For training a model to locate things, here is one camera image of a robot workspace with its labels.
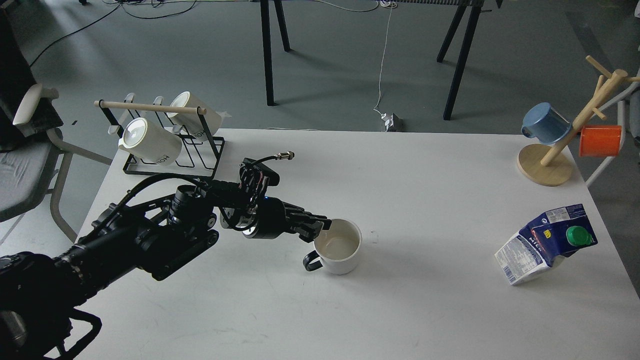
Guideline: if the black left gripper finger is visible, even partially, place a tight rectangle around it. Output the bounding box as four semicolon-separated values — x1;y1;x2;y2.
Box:
292;210;333;231
292;225;323;243

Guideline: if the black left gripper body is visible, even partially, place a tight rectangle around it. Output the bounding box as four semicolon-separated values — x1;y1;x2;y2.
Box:
242;197;301;239

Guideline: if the white mug black handle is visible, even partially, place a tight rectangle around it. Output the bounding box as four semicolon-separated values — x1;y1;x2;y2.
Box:
302;218;362;276

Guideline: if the blue milk carton green cap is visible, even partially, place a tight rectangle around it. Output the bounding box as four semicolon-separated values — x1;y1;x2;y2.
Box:
494;203;598;286

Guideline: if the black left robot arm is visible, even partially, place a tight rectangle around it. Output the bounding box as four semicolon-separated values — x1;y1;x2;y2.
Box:
0;152;332;360

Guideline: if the blue cup on tree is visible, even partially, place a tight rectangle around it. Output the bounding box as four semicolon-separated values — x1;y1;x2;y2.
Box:
521;102;572;145

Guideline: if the orange cup on tree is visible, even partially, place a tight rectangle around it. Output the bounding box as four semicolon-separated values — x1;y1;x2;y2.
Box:
578;125;623;158

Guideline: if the white mug rear on rack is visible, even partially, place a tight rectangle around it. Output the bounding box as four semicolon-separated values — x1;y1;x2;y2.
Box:
167;91;223;142

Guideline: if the white mug on rack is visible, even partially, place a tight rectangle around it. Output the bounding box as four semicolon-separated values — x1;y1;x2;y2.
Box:
118;117;183;166
167;91;223;142

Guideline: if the power strip on floor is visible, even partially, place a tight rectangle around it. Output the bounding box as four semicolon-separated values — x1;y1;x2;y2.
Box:
381;112;404;133

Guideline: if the white mug front on rack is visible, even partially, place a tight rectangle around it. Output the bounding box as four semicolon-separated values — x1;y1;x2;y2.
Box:
118;117;183;166

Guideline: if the black table trestle left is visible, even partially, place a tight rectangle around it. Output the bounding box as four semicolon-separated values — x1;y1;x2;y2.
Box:
259;0;291;107

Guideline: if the black table trestle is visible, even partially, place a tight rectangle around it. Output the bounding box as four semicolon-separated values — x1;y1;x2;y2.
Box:
259;0;291;107
436;0;485;121

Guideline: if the wooden mug tree stand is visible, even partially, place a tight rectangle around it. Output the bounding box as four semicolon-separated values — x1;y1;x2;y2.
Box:
516;55;639;187

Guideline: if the grey chair left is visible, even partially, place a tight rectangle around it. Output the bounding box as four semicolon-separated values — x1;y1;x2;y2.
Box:
0;83;112;243

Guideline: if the black table trestle right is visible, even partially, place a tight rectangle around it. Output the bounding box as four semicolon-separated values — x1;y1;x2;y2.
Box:
436;0;485;121

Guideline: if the black wire mug rack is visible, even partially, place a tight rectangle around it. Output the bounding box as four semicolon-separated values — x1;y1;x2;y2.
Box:
94;93;226;178

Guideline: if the white cable on floor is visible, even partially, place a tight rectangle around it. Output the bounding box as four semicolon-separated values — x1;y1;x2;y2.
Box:
310;0;398;118

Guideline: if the black cable on floor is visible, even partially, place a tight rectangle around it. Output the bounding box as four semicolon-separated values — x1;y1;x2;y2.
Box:
30;0;198;66

